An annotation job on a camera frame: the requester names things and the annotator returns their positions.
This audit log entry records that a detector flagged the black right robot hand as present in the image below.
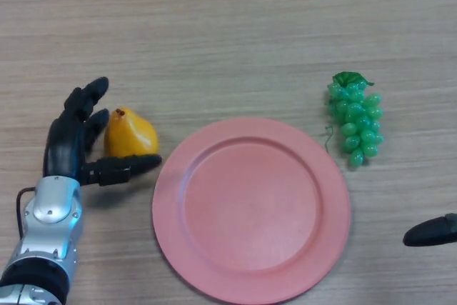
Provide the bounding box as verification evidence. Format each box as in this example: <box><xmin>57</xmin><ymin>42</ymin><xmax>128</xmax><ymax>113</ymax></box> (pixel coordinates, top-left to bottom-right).
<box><xmin>402</xmin><ymin>212</ymin><xmax>457</xmax><ymax>247</ymax></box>

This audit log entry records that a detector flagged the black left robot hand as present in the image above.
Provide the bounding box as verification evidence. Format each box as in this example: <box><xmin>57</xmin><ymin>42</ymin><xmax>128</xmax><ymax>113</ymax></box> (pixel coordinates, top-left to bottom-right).
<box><xmin>42</xmin><ymin>76</ymin><xmax>163</xmax><ymax>187</ymax></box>

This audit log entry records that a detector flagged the yellow pear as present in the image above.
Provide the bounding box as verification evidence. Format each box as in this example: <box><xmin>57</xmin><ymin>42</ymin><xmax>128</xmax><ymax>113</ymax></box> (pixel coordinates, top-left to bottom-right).
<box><xmin>104</xmin><ymin>106</ymin><xmax>160</xmax><ymax>159</ymax></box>

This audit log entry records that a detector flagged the pink round plate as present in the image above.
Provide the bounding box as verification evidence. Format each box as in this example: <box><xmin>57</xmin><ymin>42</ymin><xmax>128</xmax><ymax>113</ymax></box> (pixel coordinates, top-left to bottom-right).
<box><xmin>151</xmin><ymin>116</ymin><xmax>352</xmax><ymax>305</ymax></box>

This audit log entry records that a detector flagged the green grape bunch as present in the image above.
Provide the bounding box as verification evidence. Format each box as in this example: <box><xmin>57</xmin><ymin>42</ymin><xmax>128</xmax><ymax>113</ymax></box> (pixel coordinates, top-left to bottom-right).
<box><xmin>323</xmin><ymin>71</ymin><xmax>385</xmax><ymax>169</ymax></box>

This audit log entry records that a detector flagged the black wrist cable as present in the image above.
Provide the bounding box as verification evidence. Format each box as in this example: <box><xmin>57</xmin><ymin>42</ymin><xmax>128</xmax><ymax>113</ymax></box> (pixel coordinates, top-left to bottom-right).
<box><xmin>15</xmin><ymin>186</ymin><xmax>37</xmax><ymax>239</ymax></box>

